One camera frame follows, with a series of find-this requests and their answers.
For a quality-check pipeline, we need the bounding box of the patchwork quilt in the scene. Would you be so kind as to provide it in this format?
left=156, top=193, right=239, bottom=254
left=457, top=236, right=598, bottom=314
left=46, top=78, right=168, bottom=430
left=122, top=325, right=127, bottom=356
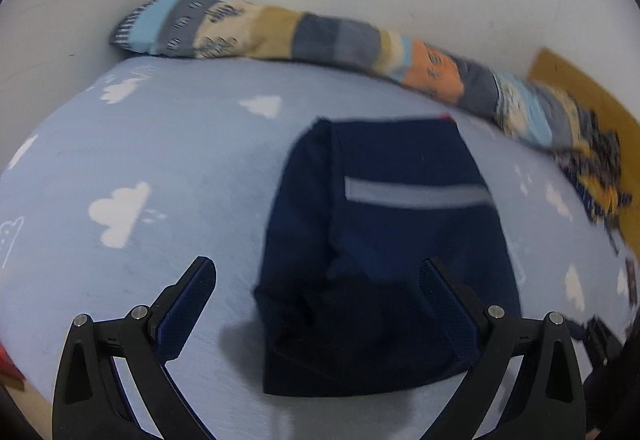
left=110, top=0, right=601, bottom=151

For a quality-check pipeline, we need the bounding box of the red object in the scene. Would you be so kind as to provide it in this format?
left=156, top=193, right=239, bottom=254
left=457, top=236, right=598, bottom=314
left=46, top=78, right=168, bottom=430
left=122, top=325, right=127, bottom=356
left=0, top=342, right=26, bottom=391

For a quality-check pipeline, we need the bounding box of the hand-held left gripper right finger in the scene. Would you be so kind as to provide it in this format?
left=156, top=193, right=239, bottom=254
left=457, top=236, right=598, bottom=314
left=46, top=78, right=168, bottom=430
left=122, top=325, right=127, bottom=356
left=417, top=256, right=586, bottom=440

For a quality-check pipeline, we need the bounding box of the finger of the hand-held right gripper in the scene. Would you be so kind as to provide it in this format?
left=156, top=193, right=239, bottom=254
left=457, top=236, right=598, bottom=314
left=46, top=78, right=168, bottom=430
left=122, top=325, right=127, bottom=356
left=567, top=317, right=625, bottom=368

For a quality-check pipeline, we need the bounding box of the dark patterned cloth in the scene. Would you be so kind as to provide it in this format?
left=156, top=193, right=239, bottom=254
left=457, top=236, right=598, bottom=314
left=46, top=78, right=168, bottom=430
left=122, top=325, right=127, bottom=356
left=555, top=105, right=636, bottom=231

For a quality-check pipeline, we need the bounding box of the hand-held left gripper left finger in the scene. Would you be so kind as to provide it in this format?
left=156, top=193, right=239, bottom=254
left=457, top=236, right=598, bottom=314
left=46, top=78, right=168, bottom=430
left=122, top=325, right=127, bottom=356
left=52, top=256, right=217, bottom=440

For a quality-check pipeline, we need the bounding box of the navy blue jacket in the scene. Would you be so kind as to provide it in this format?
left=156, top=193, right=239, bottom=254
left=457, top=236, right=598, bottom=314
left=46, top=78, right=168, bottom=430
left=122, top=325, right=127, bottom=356
left=252, top=116, right=523, bottom=397

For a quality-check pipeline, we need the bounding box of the light blue cloud bed sheet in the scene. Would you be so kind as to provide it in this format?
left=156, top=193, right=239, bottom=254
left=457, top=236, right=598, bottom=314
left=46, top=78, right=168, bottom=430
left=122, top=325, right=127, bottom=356
left=0, top=55, right=640, bottom=440

